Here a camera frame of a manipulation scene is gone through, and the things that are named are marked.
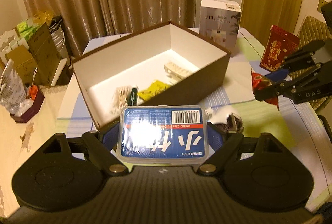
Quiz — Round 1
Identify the red candy packet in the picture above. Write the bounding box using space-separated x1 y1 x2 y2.
251 70 279 109

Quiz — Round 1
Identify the blue playing card case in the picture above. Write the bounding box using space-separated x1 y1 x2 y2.
116 105 209 166

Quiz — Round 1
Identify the yellow snack packet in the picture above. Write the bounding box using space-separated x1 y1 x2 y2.
138 80 171 102

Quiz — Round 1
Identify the red gift box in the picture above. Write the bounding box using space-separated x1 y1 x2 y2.
259 25 300 72

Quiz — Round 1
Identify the dark green pen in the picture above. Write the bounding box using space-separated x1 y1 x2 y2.
127 88 138 106

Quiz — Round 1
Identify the cotton swab pack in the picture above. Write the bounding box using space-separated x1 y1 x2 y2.
111 86 132 114

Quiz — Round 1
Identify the dark red tray box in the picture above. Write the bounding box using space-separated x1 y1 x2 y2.
10 86 44 124

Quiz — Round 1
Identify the white humidifier box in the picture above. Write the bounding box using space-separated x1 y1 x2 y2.
199 0 241 54

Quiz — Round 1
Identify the crumpled plastic bag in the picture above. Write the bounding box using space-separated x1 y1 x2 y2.
1 59 27 115

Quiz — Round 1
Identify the cardboard carton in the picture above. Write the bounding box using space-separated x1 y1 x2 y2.
7 24 60 86

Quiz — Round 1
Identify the brown cardboard storage box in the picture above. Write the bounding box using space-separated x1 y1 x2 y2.
73 22 230 131

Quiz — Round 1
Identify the green tissue pack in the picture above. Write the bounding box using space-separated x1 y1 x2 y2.
16 17 40 41

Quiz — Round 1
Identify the white wooden chair back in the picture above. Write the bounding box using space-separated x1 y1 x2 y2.
0 28 29 68

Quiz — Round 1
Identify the yellow ribbon bow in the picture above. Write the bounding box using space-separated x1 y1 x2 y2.
33 10 54 27

